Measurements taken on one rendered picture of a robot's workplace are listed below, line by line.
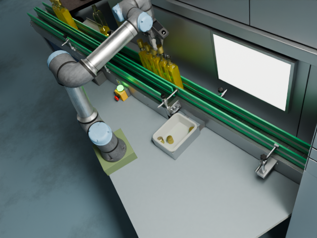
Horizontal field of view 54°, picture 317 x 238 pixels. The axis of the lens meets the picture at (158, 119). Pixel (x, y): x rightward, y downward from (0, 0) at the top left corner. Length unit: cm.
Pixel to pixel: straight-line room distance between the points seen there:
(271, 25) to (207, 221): 94
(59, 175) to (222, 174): 173
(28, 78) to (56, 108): 76
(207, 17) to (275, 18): 34
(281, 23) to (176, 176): 93
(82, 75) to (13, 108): 257
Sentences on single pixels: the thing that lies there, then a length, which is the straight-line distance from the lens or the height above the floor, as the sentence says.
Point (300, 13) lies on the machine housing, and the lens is 125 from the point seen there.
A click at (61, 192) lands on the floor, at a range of 291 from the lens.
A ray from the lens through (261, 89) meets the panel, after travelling 159.
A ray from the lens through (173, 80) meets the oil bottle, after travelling 180.
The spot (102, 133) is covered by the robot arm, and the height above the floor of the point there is 104.
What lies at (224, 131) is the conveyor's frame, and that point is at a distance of 173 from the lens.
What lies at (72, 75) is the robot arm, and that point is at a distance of 138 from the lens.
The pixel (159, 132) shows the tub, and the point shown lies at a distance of 180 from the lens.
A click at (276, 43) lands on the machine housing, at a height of 138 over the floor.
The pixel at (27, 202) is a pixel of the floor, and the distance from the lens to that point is 306.
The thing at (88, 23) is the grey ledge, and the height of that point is 88.
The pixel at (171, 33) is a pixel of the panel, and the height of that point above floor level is 118.
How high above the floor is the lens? 227
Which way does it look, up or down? 51 degrees down
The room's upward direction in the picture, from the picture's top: 22 degrees counter-clockwise
